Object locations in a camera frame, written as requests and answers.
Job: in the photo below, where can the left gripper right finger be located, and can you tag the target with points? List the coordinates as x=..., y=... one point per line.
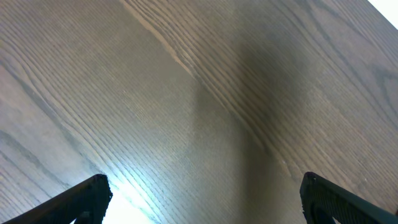
x=325, y=202

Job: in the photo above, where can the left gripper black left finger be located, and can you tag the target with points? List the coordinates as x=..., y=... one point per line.
x=86, y=202

